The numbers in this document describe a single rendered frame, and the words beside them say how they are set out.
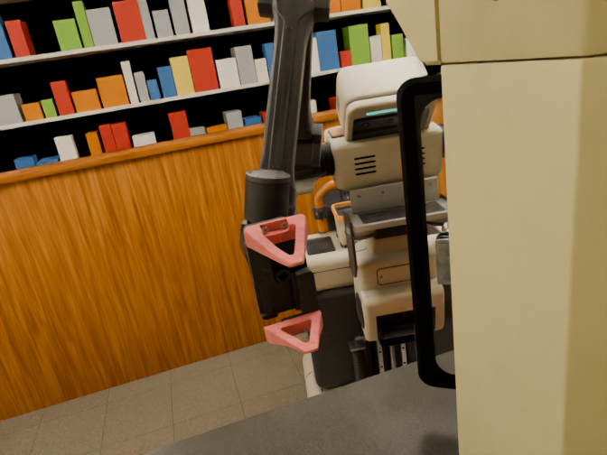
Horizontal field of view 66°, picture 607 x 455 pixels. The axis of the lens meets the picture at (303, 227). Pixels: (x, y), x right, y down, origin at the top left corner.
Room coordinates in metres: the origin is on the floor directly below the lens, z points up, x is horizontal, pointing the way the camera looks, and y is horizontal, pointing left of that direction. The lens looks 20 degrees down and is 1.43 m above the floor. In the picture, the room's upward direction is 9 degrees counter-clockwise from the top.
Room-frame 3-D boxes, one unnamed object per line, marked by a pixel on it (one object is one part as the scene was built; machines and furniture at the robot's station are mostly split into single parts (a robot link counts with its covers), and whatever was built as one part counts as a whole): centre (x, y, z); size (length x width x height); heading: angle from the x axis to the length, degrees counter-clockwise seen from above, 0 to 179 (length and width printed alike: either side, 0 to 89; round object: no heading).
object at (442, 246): (0.49, -0.16, 1.18); 0.02 x 0.02 x 0.06; 67
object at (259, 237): (0.45, 0.02, 1.24); 0.09 x 0.07 x 0.07; 14
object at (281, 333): (0.45, 0.02, 1.17); 0.09 x 0.07 x 0.07; 14
